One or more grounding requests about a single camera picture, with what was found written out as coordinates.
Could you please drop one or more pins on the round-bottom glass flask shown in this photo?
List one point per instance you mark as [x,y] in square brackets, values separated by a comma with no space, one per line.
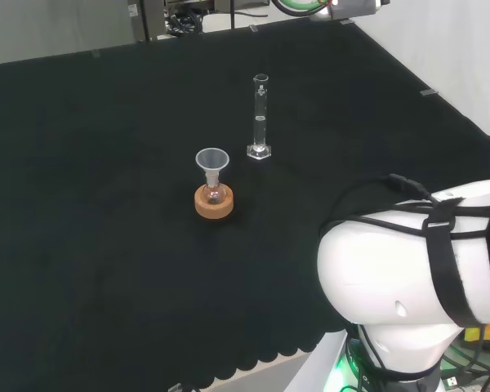
[212,196]

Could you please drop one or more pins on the black bench cloth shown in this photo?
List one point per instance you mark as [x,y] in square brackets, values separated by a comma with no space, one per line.
[106,204]

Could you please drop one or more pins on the clear glass graduated cylinder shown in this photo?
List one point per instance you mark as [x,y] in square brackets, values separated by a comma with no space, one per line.
[259,134]

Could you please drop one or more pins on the yellow stop button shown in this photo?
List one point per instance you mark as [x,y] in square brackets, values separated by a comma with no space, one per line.
[473,334]

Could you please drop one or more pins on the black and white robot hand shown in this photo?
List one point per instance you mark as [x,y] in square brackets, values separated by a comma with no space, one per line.
[353,9]

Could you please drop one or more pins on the clear plastic funnel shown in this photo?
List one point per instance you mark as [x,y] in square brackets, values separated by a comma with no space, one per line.
[212,160]

